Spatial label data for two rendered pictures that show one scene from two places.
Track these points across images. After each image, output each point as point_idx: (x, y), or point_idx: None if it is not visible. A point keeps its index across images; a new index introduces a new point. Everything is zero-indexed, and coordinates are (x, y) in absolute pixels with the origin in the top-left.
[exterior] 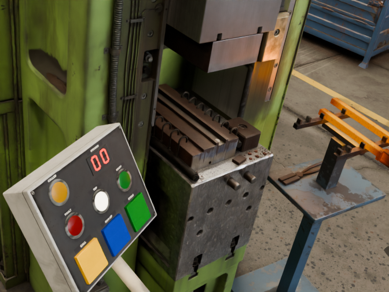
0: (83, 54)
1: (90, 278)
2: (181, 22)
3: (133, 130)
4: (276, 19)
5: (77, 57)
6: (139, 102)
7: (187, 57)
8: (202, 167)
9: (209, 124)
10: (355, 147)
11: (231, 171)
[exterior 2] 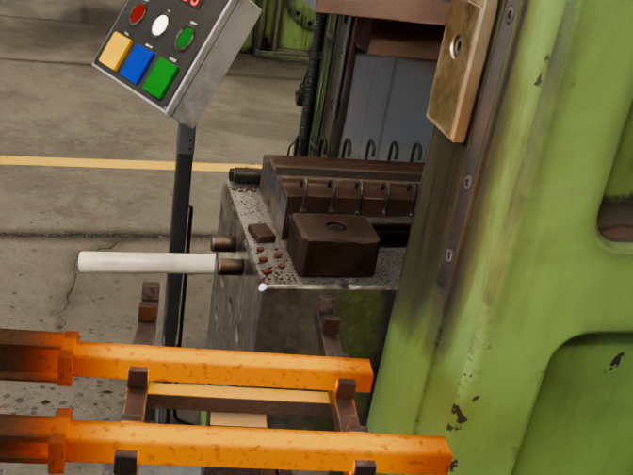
0: None
1: (102, 57)
2: None
3: (325, 105)
4: (459, 1)
5: None
6: (337, 59)
7: None
8: (264, 200)
9: (348, 188)
10: (153, 344)
11: (237, 221)
